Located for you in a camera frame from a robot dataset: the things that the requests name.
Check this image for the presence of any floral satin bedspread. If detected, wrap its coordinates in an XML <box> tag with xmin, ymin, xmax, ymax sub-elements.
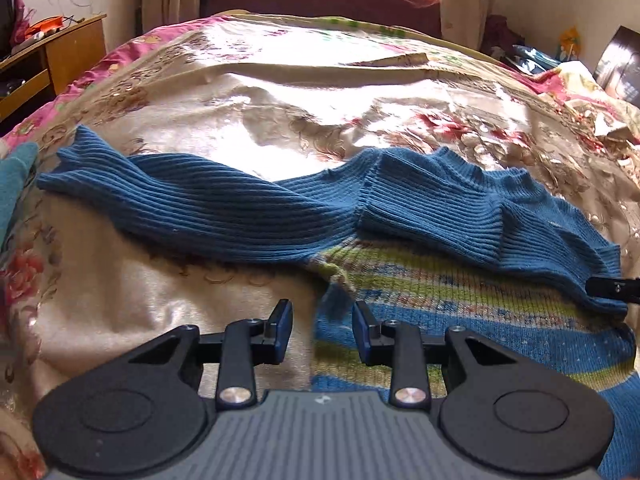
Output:
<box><xmin>0</xmin><ymin>10</ymin><xmax>640</xmax><ymax>480</ymax></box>

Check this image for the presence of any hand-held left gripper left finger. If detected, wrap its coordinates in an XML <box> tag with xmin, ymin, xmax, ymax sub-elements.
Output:
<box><xmin>118</xmin><ymin>299</ymin><xmax>294</xmax><ymax>407</ymax></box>

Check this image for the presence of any pink cloth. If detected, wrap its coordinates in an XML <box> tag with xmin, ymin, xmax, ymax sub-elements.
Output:
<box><xmin>9</xmin><ymin>0</ymin><xmax>33</xmax><ymax>47</ymax></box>

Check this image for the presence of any blue plastic bag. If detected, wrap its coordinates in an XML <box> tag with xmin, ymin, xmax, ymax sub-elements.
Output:
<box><xmin>509</xmin><ymin>44</ymin><xmax>562</xmax><ymax>74</ymax></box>

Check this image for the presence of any wooden nightstand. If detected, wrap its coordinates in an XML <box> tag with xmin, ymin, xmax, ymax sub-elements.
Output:
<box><xmin>0</xmin><ymin>14</ymin><xmax>109</xmax><ymax>126</ymax></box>

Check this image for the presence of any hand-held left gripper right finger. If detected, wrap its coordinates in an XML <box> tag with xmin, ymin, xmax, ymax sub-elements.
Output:
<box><xmin>352</xmin><ymin>301</ymin><xmax>527</xmax><ymax>409</ymax></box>

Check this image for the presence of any orange item on nightstand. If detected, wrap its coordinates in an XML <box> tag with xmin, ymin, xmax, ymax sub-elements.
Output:
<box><xmin>24</xmin><ymin>17</ymin><xmax>65</xmax><ymax>40</ymax></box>

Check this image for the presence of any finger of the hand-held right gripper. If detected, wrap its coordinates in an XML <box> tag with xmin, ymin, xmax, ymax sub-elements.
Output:
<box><xmin>586</xmin><ymin>275</ymin><xmax>640</xmax><ymax>306</ymax></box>

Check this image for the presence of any dark red cloth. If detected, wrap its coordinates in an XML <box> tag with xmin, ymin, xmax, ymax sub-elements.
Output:
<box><xmin>483</xmin><ymin>14</ymin><xmax>524</xmax><ymax>59</ymax></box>

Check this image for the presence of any teal folded cloth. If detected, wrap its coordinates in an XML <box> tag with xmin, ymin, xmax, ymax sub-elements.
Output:
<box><xmin>0</xmin><ymin>142</ymin><xmax>41</xmax><ymax>256</ymax></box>

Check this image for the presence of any pink floral bed sheet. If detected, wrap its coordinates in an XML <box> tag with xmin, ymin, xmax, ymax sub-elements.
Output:
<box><xmin>0</xmin><ymin>14</ymin><xmax>201</xmax><ymax>151</ymax></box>

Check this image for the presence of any blue striped knit sweater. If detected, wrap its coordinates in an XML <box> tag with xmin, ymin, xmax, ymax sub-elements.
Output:
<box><xmin>37</xmin><ymin>125</ymin><xmax>637</xmax><ymax>480</ymax></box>

